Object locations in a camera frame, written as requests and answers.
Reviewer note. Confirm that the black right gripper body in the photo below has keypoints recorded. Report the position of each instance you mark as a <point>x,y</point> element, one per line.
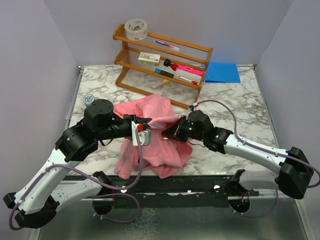
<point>187,129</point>

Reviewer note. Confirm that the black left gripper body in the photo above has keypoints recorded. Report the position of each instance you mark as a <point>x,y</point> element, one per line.
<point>127,123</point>

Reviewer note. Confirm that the pink zip jacket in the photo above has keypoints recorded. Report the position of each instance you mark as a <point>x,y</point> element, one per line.
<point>163,157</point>

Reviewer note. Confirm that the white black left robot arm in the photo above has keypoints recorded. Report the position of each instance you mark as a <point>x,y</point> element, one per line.
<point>58,183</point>

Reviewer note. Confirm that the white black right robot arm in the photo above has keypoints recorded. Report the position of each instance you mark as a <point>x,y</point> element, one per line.
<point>288,171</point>

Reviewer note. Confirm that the yellow pink glue stick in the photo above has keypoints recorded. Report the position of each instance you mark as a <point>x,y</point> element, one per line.
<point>160,83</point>

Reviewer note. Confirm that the blue white paint jar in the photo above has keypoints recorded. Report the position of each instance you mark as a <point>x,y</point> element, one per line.
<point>88,100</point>

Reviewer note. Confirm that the white red pen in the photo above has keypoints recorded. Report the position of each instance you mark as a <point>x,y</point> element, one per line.
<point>187,80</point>

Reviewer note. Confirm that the blue black marker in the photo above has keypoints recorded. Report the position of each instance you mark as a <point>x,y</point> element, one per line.
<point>164,73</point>

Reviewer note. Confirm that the wooden three-tier shelf rack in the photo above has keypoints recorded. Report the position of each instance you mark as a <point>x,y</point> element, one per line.
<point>141,77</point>

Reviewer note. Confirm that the pink highlighter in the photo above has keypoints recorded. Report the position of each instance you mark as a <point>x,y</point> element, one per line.
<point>190,70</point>

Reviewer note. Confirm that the white staples box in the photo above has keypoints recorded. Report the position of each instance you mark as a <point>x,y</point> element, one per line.
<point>149,58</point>

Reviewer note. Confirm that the blue folder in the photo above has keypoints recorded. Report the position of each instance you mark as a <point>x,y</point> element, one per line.
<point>218,72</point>

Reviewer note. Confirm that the red clear pen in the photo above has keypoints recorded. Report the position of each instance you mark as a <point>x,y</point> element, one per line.
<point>167,45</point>

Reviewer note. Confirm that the clear tape roll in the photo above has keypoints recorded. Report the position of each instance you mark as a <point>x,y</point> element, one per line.
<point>136,29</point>

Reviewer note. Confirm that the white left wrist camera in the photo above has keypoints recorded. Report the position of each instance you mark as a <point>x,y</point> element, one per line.
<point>140,134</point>

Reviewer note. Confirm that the black metal base rail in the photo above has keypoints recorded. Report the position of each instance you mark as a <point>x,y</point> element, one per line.
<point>180,191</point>

